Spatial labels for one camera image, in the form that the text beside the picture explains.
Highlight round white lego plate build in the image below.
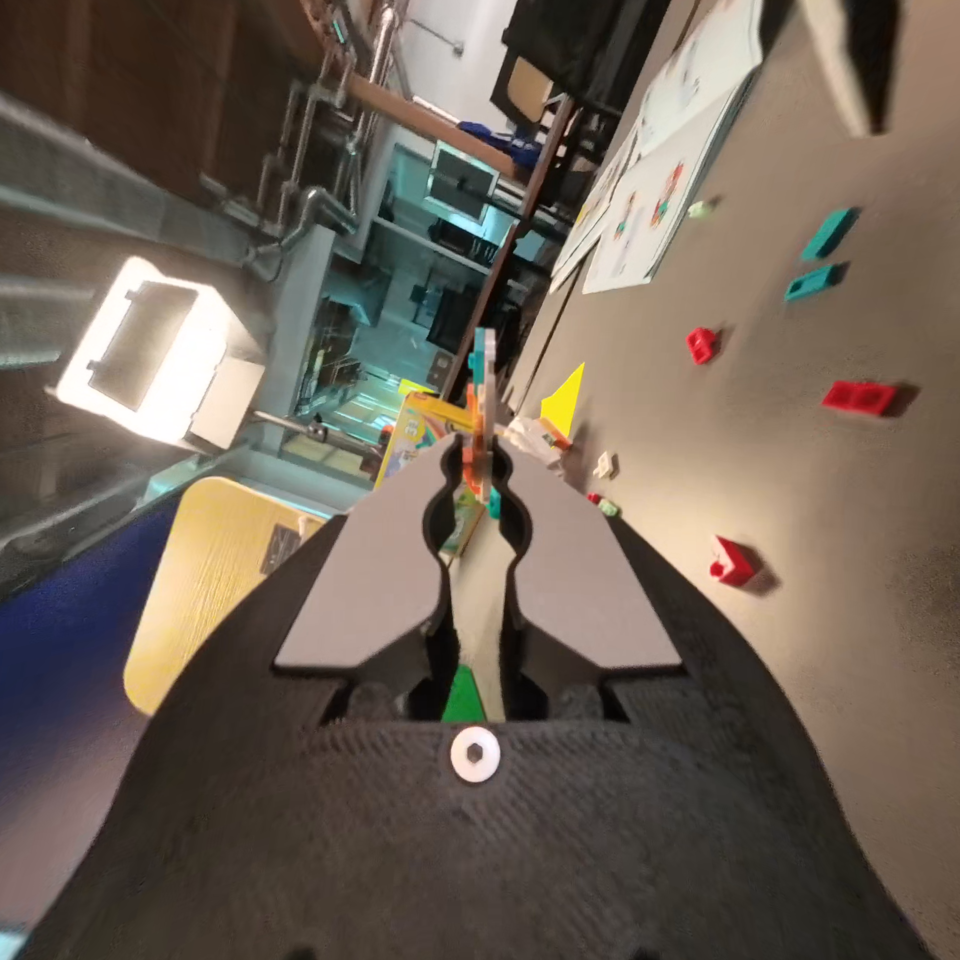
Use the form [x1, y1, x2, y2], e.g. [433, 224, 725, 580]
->
[463, 327, 505, 520]

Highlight white lego unicorn build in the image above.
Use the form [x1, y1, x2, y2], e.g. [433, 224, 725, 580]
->
[504, 414, 576, 479]

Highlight teal lego tile hollow side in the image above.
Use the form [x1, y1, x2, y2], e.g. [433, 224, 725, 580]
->
[783, 263, 849, 303]

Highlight open instruction booklet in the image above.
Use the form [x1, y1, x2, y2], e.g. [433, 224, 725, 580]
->
[581, 0, 768, 296]

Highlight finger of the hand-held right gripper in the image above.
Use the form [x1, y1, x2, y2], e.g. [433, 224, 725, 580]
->
[798, 0, 902, 140]

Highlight red two-stud lego brick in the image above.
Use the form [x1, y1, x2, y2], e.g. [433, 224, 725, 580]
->
[819, 380, 899, 415]

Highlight blue cloth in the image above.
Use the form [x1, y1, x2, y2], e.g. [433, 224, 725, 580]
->
[456, 118, 543, 172]

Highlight colourful lego box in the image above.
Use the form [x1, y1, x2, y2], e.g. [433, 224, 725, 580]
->
[371, 389, 487, 558]

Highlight metal duct pipes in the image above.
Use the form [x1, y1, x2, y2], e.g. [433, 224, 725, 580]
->
[198, 0, 402, 260]

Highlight long wooden table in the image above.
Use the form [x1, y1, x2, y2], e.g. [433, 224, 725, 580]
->
[438, 93, 582, 410]

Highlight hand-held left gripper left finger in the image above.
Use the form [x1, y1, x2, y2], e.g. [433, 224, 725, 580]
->
[273, 434, 463, 714]

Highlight dark blue partition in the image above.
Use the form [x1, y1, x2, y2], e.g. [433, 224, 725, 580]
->
[0, 506, 185, 912]

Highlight bright light panel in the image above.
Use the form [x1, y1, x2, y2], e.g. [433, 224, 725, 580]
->
[45, 255, 269, 453]

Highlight yellow paper sheet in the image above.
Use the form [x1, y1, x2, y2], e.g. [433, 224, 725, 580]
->
[539, 363, 587, 441]

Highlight small instruction leaflet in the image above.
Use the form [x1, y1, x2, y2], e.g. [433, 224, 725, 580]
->
[549, 126, 640, 295]

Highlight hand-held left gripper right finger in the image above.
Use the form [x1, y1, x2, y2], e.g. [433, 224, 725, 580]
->
[492, 438, 684, 719]

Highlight green board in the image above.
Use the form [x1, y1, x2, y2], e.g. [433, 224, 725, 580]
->
[441, 663, 486, 725]

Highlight teal lego tile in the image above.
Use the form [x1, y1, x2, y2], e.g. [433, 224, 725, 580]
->
[799, 207, 861, 261]

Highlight black cabinet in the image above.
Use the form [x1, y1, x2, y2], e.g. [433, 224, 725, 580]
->
[489, 0, 672, 117]

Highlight wooden chair with white frame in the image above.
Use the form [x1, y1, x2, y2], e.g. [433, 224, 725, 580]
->
[123, 475, 333, 719]

